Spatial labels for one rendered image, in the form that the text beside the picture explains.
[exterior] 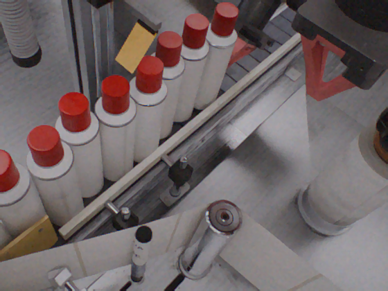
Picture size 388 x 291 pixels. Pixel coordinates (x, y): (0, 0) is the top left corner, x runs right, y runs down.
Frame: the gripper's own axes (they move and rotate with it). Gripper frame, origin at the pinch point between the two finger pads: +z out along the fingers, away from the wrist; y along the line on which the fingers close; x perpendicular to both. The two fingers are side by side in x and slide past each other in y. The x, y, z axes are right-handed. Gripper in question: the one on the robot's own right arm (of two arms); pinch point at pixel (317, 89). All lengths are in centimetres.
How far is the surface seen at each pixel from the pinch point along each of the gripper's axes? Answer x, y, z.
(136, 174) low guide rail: 14.0, -7.7, 26.3
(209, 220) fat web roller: 0.1, -11.5, 11.1
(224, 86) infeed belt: 17.5, 18.5, 29.7
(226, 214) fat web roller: -0.7, -9.7, 11.1
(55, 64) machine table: 46, 1, 34
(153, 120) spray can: 15.3, -3.7, 17.5
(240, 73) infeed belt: 17.4, 23.3, 29.7
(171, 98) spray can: 16.7, 1.5, 18.4
